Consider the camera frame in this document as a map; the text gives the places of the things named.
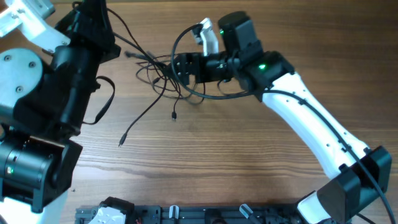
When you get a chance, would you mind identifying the black USB cable bundle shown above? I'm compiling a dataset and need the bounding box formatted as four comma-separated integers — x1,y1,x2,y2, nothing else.
107,7,208,149

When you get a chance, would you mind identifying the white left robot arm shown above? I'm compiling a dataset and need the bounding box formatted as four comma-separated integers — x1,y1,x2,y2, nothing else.
1,0,121,223

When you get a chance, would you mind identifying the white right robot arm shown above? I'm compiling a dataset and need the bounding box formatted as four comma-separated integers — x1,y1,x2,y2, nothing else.
167,11,392,223

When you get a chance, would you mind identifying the black flat ribbon cable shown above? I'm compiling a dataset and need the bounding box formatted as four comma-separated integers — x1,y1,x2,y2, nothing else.
82,75,116,126

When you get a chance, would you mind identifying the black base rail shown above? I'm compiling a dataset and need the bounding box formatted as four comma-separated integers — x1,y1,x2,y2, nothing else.
75,197,306,224

